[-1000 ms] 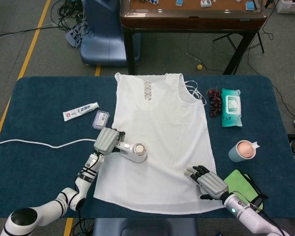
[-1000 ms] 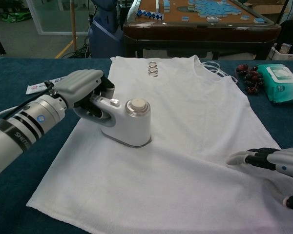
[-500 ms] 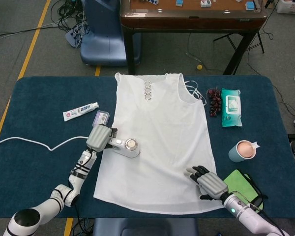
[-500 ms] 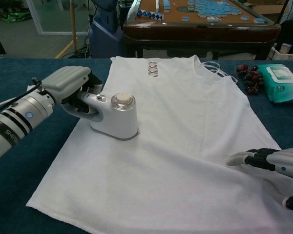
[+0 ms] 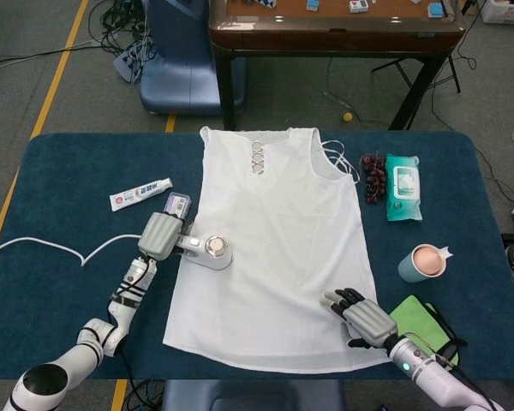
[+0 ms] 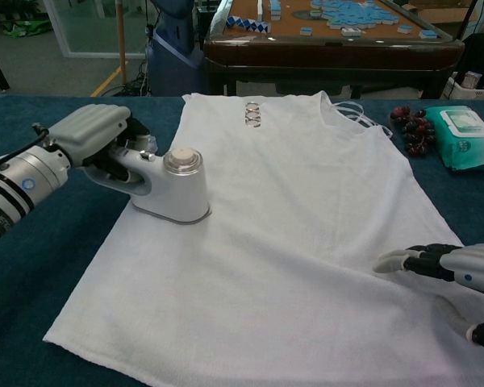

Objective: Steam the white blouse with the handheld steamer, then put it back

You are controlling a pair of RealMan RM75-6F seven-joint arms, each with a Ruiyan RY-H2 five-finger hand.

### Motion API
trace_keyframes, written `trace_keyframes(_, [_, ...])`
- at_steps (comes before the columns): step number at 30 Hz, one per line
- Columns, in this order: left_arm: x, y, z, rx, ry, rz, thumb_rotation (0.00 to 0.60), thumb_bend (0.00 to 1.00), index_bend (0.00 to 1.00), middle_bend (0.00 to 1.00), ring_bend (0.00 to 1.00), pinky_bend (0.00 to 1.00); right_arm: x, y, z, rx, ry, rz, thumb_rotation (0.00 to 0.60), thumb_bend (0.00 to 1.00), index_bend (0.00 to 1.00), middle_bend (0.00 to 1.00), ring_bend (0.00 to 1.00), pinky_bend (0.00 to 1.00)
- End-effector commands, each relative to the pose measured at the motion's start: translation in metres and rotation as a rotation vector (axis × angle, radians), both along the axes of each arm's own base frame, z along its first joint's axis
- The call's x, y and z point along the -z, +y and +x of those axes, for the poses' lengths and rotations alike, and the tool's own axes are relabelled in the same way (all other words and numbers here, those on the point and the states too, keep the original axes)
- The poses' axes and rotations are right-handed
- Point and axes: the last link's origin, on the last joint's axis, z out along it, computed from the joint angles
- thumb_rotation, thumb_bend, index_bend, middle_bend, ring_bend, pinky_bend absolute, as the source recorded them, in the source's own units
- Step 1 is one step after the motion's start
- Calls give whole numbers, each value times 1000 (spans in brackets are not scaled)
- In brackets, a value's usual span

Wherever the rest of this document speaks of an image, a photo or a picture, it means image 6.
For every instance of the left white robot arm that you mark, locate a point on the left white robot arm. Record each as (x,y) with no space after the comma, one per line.
(20,189)

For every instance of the wooden pole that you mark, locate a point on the wooden pole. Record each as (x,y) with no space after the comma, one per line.
(122,40)

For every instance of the white handheld massager device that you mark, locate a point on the white handheld massager device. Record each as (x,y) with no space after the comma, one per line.
(181,189)

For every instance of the white face mahjong tile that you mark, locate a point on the white face mahjong tile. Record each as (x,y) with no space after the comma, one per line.
(352,32)

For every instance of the green wet wipes pack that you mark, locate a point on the green wet wipes pack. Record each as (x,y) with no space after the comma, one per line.
(464,141)

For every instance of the heap of blue mahjong tiles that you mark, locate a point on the heap of blue mahjong tiles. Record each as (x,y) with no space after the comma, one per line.
(343,12)

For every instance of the blue mahjong tile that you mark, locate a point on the blue mahjong tile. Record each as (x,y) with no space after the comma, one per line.
(428,35)
(310,31)

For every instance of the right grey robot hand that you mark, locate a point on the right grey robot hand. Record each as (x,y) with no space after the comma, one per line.
(476,266)

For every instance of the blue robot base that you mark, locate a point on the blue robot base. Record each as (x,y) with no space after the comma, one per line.
(173,56)

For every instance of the bunch of red grapes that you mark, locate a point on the bunch of red grapes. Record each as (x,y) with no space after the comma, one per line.
(417,131)

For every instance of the dark blue table surface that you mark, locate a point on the dark blue table surface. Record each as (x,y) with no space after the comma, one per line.
(36,262)

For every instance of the white sleeveless top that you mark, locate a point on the white sleeveless top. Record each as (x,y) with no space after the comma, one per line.
(266,225)

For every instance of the blue white snake cube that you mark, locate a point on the blue white snake cube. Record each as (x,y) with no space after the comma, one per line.
(246,24)

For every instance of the white storage box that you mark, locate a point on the white storage box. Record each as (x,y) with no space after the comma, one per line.
(472,90)

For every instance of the brown mahjong table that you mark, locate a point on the brown mahjong table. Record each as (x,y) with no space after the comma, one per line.
(330,56)

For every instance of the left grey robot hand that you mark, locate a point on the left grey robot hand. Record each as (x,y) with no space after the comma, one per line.
(88,129)

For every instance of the black bag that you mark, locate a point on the black bag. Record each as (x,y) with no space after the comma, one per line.
(480,52)

